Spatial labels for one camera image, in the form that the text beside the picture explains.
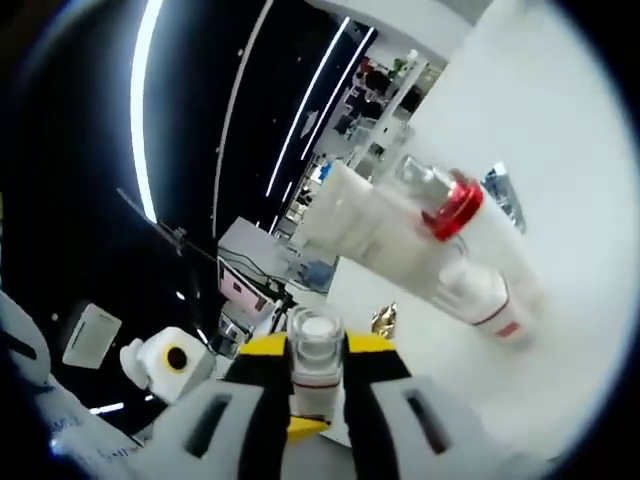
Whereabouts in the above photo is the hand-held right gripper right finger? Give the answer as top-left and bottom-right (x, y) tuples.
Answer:
(342, 330), (501, 480)

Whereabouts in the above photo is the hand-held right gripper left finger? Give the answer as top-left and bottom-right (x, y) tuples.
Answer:
(149, 333), (295, 480)

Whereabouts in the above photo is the small white skincare bottle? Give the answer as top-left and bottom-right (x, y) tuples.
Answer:
(438, 258), (532, 347)
(286, 307), (347, 422)

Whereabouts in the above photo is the gold skincare sachet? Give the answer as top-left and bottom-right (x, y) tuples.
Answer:
(368, 300), (400, 342)

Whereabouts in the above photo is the large white skincare tube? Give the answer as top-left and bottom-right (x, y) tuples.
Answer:
(303, 160), (469, 307)

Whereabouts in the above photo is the red collar skincare pump bottle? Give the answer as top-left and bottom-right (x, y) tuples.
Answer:
(396, 153), (545, 314)

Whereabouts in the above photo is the green black skincare sachet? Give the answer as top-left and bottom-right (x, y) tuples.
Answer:
(483, 160), (527, 235)

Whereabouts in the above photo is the ceiling air conditioner unit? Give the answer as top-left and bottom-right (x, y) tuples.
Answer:
(61, 301), (123, 370)

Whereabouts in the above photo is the white laptop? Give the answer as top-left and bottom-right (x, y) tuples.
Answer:
(216, 215), (282, 317)

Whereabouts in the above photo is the black tripod stand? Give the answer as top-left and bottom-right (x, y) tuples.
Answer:
(115, 187), (297, 321)

